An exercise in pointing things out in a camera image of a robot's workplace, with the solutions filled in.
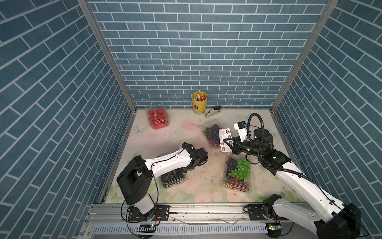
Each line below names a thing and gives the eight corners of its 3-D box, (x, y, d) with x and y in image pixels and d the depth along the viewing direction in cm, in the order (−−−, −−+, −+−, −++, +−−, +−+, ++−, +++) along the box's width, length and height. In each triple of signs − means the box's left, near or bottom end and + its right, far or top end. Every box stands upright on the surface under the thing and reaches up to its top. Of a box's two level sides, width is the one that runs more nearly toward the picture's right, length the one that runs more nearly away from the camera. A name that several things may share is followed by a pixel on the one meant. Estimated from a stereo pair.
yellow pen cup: (192, 114, 119) (191, 100, 108) (192, 105, 127) (192, 91, 115) (206, 114, 119) (207, 101, 108) (205, 105, 127) (206, 91, 115)
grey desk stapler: (208, 120, 115) (208, 116, 112) (204, 116, 118) (204, 113, 115) (222, 111, 122) (223, 108, 119) (218, 108, 124) (219, 105, 121)
